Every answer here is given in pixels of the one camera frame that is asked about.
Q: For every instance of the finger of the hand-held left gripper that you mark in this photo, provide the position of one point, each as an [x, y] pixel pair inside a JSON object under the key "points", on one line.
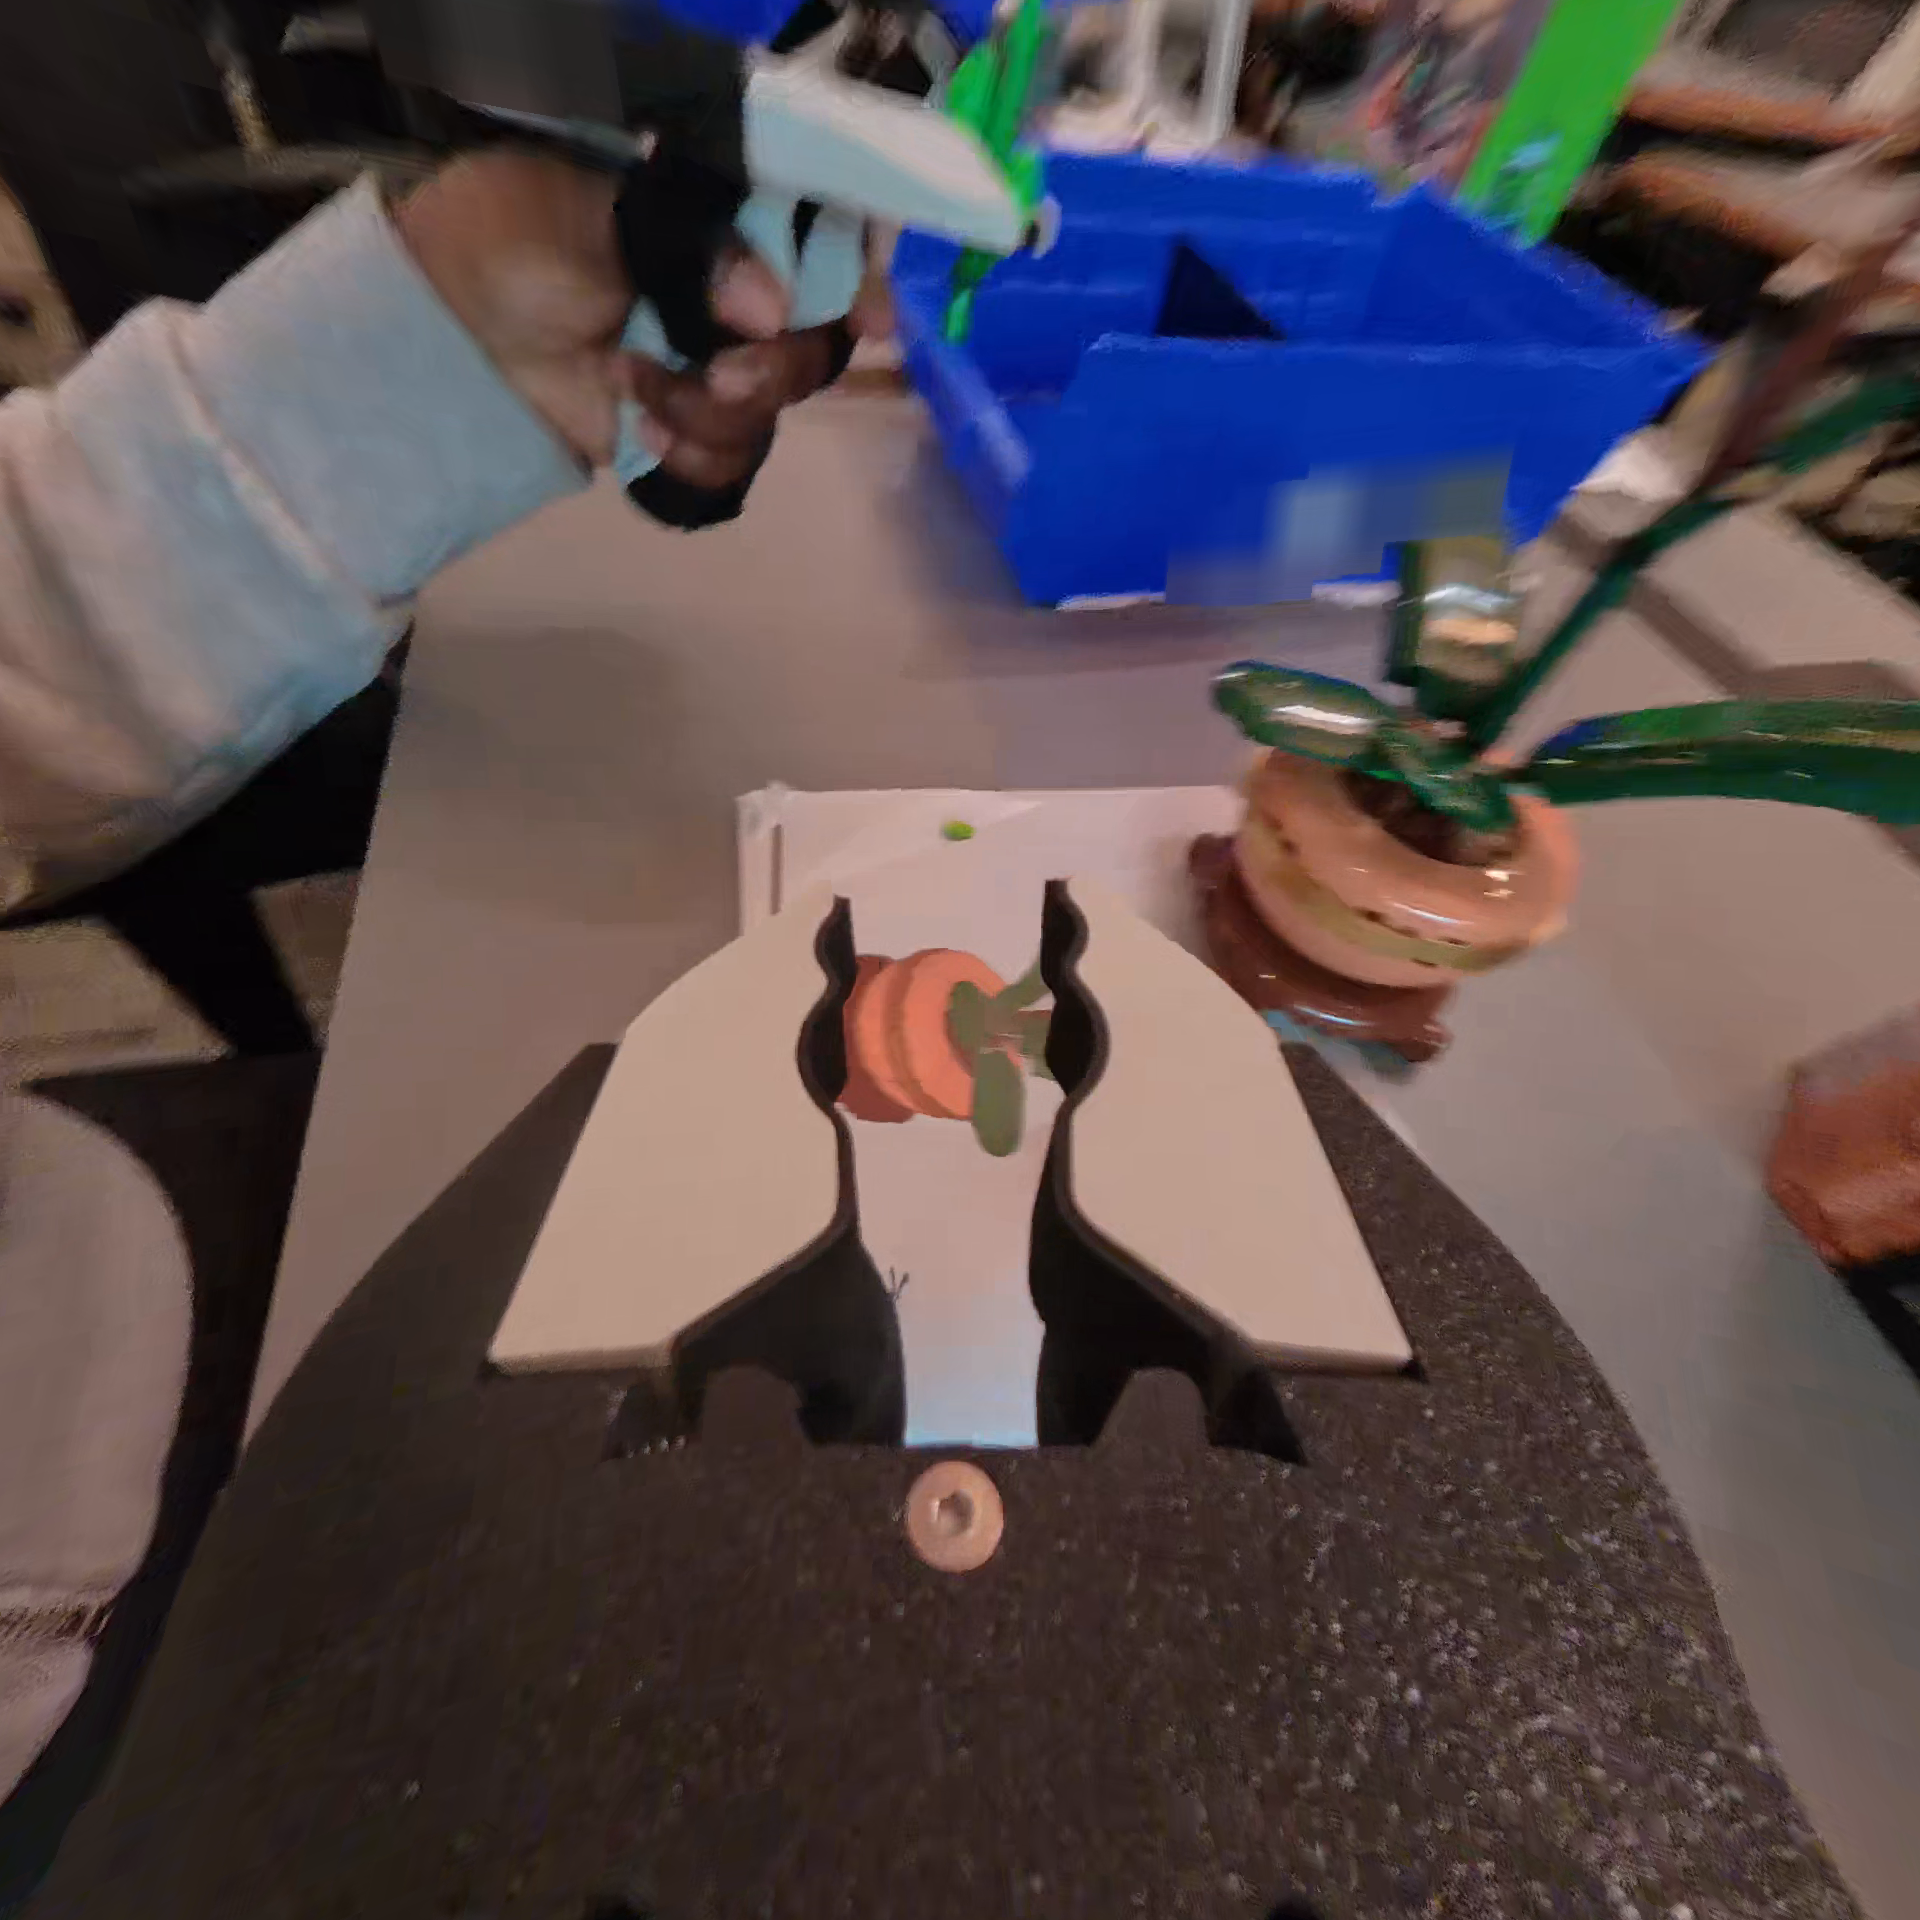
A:
{"points": [[886, 149]]}

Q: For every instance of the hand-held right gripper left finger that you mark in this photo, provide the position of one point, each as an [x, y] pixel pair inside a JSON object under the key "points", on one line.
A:
{"points": [[691, 1170]]}

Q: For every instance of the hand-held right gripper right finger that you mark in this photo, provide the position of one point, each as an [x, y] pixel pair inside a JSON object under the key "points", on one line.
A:
{"points": [[1214, 1170]]}

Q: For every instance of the green toy flower stem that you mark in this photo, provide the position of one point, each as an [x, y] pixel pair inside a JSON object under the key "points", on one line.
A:
{"points": [[990, 82]]}

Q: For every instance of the person's left forearm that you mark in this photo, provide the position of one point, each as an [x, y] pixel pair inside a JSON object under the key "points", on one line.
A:
{"points": [[224, 523]]}

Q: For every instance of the grey desk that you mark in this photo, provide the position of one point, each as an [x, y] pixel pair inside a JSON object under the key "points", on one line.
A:
{"points": [[600, 721]]}

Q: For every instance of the person's left hand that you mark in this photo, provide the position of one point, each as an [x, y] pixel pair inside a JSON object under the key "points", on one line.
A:
{"points": [[524, 271]]}

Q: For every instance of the toy brick potted plant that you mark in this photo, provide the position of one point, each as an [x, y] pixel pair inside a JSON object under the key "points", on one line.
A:
{"points": [[1396, 885]]}

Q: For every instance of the open instruction booklet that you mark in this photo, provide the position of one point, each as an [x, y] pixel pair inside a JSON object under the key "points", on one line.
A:
{"points": [[901, 855]]}

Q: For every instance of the blue storage bin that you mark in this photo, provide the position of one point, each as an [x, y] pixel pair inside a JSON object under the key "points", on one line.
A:
{"points": [[1276, 420]]}

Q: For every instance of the black orchid print box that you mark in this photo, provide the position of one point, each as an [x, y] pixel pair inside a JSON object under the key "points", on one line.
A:
{"points": [[1846, 1141]]}

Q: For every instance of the green toy set box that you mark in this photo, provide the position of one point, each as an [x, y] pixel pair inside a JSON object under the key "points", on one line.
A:
{"points": [[1559, 105]]}

